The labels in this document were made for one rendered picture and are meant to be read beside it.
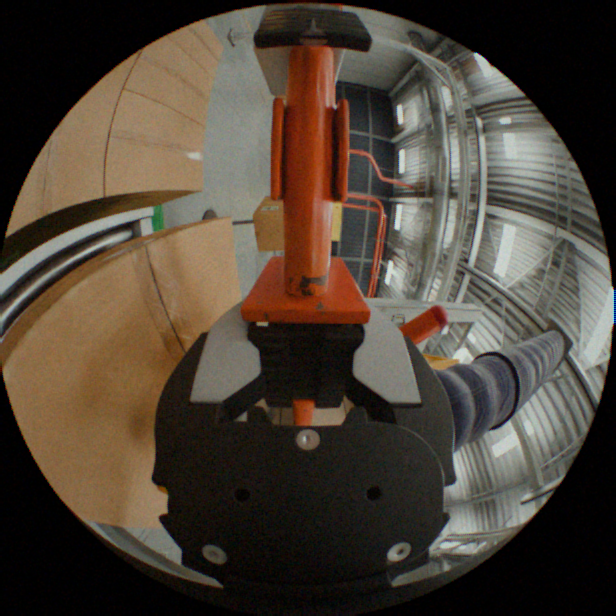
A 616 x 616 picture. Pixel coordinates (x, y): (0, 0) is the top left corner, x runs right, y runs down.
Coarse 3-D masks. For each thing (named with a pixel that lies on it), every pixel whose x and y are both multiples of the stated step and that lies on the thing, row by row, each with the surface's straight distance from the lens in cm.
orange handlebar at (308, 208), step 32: (288, 64) 12; (320, 64) 11; (288, 96) 10; (320, 96) 9; (288, 128) 8; (320, 128) 8; (288, 160) 8; (320, 160) 8; (288, 192) 8; (320, 192) 7; (288, 224) 8; (320, 224) 7; (288, 256) 8; (320, 256) 8; (288, 288) 9; (320, 288) 8
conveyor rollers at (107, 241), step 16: (96, 240) 59; (112, 240) 61; (128, 240) 66; (64, 256) 56; (80, 256) 56; (48, 272) 54; (64, 272) 55; (16, 288) 55; (32, 288) 53; (16, 304) 53; (0, 320) 53; (0, 336) 55
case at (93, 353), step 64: (128, 256) 15; (192, 256) 22; (64, 320) 13; (128, 320) 15; (192, 320) 22; (64, 384) 14; (128, 384) 16; (64, 448) 15; (128, 448) 17; (128, 512) 20
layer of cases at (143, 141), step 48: (144, 48) 100; (192, 48) 129; (96, 96) 75; (144, 96) 87; (192, 96) 113; (48, 144) 63; (96, 144) 67; (144, 144) 78; (192, 144) 103; (48, 192) 58; (96, 192) 62; (144, 192) 74; (192, 192) 104; (48, 240) 91
